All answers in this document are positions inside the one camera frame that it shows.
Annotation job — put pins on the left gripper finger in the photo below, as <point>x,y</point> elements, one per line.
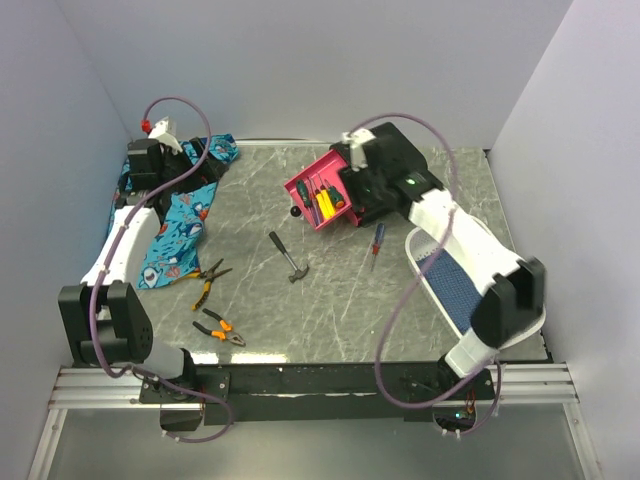
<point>200,149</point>
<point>212,170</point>

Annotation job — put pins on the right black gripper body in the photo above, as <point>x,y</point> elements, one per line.
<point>368,186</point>

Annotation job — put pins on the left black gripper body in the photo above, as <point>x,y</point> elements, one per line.
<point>186,181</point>

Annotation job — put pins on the black drawer cabinet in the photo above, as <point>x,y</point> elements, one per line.
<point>381,187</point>

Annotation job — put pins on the stubby green orange screwdriver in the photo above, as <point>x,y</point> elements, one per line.
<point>336,198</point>

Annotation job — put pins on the yellow handle screwdriver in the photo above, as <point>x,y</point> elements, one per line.
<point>319,200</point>
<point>326,198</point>

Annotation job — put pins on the pink top drawer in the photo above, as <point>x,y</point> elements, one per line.
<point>327,167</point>

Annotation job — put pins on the blue red screwdriver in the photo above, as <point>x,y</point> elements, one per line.
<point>315,209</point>

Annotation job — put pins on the green handle screwdriver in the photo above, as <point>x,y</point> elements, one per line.
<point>303,193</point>

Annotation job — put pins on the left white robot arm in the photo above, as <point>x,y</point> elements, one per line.
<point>104,320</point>

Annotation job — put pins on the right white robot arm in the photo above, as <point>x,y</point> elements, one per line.
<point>493,296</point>

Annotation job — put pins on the blue shark print cloth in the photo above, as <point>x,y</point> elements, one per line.
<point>173,253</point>

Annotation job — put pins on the yellow black needle-nose pliers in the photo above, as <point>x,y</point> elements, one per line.
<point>205,287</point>

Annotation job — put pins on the blue checkered cloth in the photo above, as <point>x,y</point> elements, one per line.
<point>454,291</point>

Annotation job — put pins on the orange black combination pliers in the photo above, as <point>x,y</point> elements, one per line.
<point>226,333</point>

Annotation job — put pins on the black base crossbar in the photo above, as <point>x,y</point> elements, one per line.
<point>288,392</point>

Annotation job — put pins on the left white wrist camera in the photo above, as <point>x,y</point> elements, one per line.
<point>164,131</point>

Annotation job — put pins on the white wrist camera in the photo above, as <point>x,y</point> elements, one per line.
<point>356,141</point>
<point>164,131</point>

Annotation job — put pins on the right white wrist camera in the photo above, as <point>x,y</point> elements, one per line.
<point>356,141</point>

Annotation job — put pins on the black handle claw hammer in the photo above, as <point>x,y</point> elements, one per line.
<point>298,273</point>

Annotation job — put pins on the aluminium rail frame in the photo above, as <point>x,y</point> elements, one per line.
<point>91,389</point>

